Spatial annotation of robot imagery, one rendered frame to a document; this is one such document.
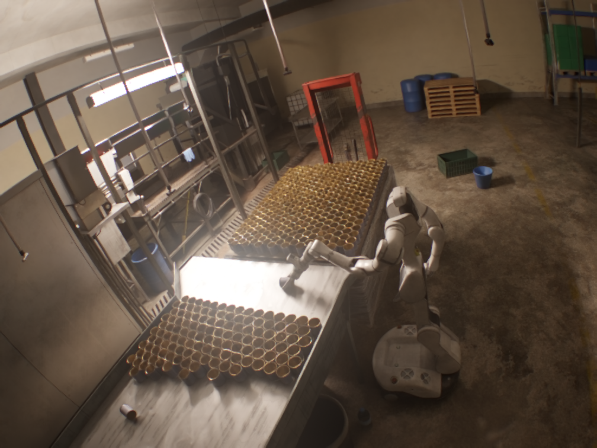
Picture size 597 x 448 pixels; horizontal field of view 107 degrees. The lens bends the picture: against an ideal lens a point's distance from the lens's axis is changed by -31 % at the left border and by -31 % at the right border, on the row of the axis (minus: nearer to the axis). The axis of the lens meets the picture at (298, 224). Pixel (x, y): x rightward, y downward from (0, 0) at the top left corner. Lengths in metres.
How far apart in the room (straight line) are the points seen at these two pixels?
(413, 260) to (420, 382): 0.99
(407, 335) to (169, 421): 1.76
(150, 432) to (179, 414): 0.20
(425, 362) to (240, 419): 1.44
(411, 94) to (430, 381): 8.16
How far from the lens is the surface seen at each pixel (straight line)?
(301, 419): 1.71
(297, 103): 10.13
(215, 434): 1.63
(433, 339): 2.13
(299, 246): 2.27
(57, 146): 9.29
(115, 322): 3.93
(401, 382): 2.32
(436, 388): 2.43
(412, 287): 1.77
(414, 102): 9.53
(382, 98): 10.94
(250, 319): 1.90
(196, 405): 1.77
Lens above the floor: 2.40
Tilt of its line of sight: 29 degrees down
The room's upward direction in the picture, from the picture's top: 18 degrees counter-clockwise
